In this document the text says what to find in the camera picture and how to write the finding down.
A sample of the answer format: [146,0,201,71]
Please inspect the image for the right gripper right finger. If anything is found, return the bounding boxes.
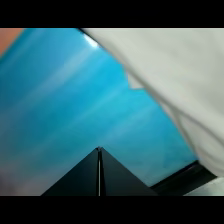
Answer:
[99,146,159,197]

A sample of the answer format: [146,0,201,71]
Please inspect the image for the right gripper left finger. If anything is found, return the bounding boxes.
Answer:
[40,146,100,197]

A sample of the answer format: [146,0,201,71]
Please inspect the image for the white shirt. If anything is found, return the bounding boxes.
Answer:
[82,28,224,178]

